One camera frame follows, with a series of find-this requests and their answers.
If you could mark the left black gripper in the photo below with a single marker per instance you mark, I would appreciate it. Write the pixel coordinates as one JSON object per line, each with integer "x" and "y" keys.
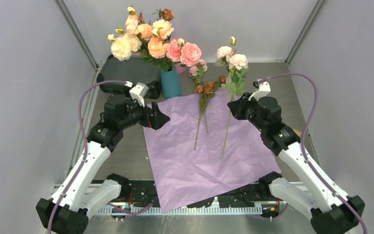
{"x": 158, "y": 118}

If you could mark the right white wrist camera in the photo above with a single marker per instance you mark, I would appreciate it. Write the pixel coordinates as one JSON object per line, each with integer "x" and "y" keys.
{"x": 262, "y": 89}

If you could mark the orange peach rose stem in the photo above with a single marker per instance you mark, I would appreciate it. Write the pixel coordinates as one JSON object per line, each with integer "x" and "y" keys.
{"x": 157, "y": 45}

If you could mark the small peach rose stem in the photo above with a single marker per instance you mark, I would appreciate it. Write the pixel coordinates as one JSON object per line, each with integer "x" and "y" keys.
{"x": 131, "y": 24}

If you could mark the peach artificial roses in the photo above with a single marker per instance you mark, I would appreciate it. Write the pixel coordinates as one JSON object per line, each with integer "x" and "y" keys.
{"x": 145, "y": 30}

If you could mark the cream white rose stem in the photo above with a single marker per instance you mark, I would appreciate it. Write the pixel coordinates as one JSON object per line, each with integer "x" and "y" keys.
{"x": 124, "y": 46}

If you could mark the black carrying case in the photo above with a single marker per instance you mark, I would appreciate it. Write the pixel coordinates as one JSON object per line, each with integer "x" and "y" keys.
{"x": 134, "y": 70}

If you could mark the purple and pink wrapping paper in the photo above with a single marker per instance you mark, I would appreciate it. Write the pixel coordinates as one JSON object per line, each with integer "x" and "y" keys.
{"x": 193, "y": 159}

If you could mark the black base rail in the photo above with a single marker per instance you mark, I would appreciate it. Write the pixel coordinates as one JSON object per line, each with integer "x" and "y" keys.
{"x": 143, "y": 192}

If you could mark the brown rose flower stem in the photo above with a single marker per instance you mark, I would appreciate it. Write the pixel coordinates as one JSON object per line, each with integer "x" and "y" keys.
{"x": 165, "y": 14}

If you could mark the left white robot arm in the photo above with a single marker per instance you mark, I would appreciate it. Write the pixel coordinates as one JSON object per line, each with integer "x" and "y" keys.
{"x": 69, "y": 209}

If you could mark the large pink rose stem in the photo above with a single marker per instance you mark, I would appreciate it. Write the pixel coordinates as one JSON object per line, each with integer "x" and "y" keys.
{"x": 186, "y": 53}

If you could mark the pink flower bouquet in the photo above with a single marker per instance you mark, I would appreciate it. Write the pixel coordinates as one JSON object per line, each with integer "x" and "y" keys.
{"x": 205, "y": 90}

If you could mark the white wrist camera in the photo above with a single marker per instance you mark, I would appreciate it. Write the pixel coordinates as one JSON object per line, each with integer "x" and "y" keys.
{"x": 262, "y": 89}
{"x": 137, "y": 91}

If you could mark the teal vase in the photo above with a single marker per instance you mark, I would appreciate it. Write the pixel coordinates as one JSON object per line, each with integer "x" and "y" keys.
{"x": 170, "y": 83}

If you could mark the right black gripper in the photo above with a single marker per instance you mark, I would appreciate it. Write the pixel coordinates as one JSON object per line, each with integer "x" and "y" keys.
{"x": 238, "y": 107}

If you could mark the pale pink rose stem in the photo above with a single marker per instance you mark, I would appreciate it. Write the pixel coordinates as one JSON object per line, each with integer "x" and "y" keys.
{"x": 236, "y": 65}

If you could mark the pink metronome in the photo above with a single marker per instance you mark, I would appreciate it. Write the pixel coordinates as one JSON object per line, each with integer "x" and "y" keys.
{"x": 180, "y": 69}

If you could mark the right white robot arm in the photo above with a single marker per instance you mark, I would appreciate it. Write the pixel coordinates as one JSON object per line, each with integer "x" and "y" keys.
{"x": 328, "y": 207}

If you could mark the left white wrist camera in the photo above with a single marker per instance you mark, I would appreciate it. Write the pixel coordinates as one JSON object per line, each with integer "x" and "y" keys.
{"x": 137, "y": 91}

